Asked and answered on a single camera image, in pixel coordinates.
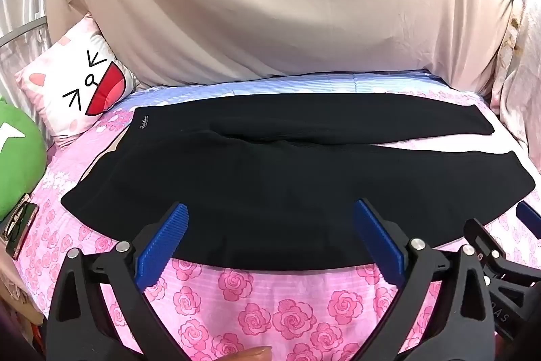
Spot pink floral bed sheet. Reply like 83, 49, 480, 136
17, 71, 541, 361

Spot dark phone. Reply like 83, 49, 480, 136
6, 204, 41, 260

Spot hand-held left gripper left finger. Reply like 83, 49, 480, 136
46, 202, 190, 361

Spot cat face pillow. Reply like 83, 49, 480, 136
16, 12, 139, 139

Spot green plush toy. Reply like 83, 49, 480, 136
0, 94, 46, 220

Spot beige curtain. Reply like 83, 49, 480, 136
44, 0, 515, 99

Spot black pants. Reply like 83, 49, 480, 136
60, 92, 537, 271

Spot pale floral cloth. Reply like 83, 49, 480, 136
490, 0, 541, 176

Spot black eyeglasses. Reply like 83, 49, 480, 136
0, 193, 33, 238

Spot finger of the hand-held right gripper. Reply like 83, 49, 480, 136
516, 201, 541, 240
463, 219, 508, 262

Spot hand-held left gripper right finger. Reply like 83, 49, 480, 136
353, 199, 498, 361

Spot person's left hand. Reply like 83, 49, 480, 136
223, 346, 274, 361

